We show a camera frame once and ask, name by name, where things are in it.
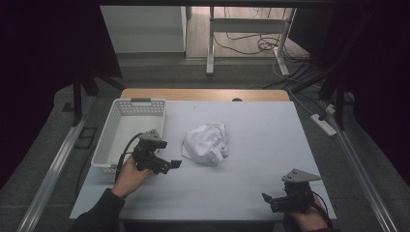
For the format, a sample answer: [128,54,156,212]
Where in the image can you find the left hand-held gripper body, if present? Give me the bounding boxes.
[131,129,169,172]

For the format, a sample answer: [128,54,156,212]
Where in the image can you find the person's right hand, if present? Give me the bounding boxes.
[287,194,329,232]

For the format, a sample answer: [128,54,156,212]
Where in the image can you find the white cabinet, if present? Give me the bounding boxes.
[100,5,189,54]

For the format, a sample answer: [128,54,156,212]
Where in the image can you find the aluminium rail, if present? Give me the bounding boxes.
[16,96,97,232]
[322,101,400,232]

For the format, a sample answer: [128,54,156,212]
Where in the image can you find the white power strip cable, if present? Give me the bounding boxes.
[287,86,316,118]

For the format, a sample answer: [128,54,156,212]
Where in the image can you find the white plastic basket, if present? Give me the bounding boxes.
[90,98,167,176]

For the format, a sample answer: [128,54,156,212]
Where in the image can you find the black floor cable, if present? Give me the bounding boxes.
[212,31,282,56]

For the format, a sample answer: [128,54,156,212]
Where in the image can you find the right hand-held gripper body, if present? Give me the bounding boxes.
[280,167,323,215]

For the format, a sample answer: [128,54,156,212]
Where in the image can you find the person's left hand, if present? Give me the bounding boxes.
[111,154,155,200]

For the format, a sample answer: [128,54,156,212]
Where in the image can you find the right hand-held gripper black cable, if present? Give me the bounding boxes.
[309,190,334,229]

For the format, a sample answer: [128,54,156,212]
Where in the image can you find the white table cover board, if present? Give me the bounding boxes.
[69,100,338,224]

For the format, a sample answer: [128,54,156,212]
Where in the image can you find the white power strip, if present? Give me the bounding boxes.
[309,112,338,137]

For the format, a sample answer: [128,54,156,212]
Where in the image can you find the left hand-held gripper black cable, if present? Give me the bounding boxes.
[114,131,145,182]

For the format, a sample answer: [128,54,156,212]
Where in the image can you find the black metal stand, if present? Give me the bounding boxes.
[318,72,348,131]
[71,72,126,128]

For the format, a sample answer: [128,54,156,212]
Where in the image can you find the wooden table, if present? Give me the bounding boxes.
[120,88,291,102]

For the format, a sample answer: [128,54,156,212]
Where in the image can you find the white cloth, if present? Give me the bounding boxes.
[180,121,230,164]

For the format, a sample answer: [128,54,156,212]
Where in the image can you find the black floor frame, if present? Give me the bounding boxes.
[74,127,99,150]

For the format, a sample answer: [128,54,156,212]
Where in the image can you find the hand-held gripper black cable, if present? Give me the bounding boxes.
[114,131,145,182]
[309,190,334,229]

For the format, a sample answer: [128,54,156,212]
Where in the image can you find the bundle of floor cables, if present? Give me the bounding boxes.
[261,47,325,95]

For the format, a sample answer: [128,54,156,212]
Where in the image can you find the black curtain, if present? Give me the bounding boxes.
[0,0,124,191]
[288,6,410,191]

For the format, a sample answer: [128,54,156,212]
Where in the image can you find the white desk frame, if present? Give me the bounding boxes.
[205,6,298,77]

